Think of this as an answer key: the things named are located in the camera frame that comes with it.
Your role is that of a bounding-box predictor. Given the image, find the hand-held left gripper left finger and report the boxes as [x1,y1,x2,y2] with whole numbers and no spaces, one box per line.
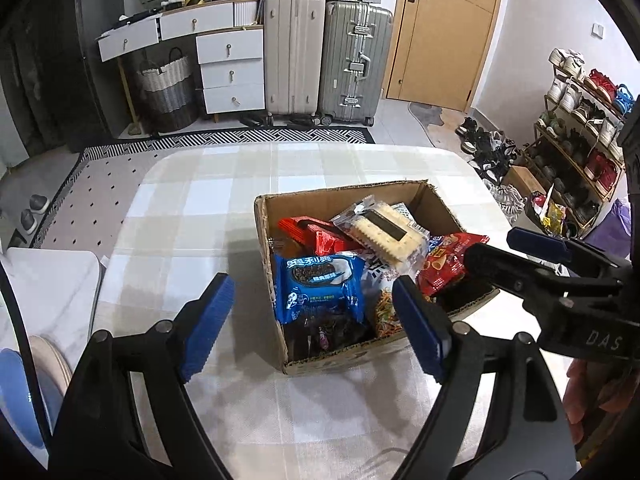
[47,272,236,480]

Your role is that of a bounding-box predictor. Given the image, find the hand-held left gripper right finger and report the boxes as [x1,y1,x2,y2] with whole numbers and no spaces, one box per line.
[392,275,583,480]

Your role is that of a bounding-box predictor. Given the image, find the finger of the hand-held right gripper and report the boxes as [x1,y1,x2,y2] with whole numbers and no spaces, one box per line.
[465,242,621,307]
[507,227,633,286]

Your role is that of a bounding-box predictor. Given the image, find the white noodle snack bag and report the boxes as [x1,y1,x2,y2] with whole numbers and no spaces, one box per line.
[362,255,407,339]

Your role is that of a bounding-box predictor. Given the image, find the red cone snack bag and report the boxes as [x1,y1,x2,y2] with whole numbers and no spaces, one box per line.
[416,232,491,297]

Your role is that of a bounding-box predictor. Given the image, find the brown cardboard box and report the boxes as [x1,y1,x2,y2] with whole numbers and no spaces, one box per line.
[253,180,501,377]

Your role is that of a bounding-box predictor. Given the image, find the clear sandwich cracker packet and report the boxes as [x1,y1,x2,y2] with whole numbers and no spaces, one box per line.
[331,198,431,267]

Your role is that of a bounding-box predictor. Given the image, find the blue cookie packet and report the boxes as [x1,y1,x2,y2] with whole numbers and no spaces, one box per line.
[273,253,367,325]

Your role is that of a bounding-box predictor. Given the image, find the red packet with black stripe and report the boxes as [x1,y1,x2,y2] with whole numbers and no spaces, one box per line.
[277,215,354,257]

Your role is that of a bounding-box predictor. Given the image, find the person's right hand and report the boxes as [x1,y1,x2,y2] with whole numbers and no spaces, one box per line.
[564,360,627,447]

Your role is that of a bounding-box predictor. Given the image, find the bag of colourful wrappers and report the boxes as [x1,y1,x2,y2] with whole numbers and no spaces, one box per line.
[524,184,569,239]

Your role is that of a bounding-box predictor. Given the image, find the small cardboard box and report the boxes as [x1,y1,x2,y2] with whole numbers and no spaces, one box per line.
[502,165,547,199]

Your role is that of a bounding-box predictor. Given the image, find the purple rolled mat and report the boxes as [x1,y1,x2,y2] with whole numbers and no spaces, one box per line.
[592,198,632,259]

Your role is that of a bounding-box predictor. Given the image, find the wooden shoe rack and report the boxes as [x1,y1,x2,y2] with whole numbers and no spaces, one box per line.
[531,50,637,242]

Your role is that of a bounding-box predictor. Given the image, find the pile of shoes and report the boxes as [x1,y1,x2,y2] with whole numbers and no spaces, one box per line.
[454,115,527,212]

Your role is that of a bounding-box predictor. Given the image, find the checked tablecloth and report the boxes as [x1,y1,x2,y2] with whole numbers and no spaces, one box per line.
[91,142,592,480]

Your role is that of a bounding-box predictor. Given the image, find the beige plate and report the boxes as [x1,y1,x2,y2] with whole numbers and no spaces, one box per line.
[27,334,74,397]

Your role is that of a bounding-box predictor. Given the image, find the white marble side table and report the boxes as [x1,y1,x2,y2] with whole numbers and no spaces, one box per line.
[0,247,104,361]

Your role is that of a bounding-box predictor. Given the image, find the black and white patterned rug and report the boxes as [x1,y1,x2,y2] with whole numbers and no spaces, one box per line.
[29,127,377,252]

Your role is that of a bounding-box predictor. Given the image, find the wooden door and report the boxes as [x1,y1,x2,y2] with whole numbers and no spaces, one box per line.
[384,0,507,112]

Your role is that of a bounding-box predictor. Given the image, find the woven laundry basket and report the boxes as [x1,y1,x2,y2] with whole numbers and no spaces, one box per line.
[135,48,201,134]

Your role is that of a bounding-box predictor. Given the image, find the silver suitcase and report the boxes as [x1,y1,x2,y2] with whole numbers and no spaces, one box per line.
[317,0,395,127]

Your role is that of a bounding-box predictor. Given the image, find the white dresser with drawers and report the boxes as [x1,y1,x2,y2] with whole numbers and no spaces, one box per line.
[97,0,266,117]

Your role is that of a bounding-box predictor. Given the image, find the beige suitcase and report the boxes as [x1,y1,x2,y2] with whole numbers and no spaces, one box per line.
[263,0,326,122]

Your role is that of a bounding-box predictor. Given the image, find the dark grey refrigerator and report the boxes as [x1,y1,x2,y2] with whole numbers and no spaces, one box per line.
[0,0,119,154]

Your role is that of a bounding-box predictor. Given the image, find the black cable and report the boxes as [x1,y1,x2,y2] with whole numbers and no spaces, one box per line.
[0,259,54,447]

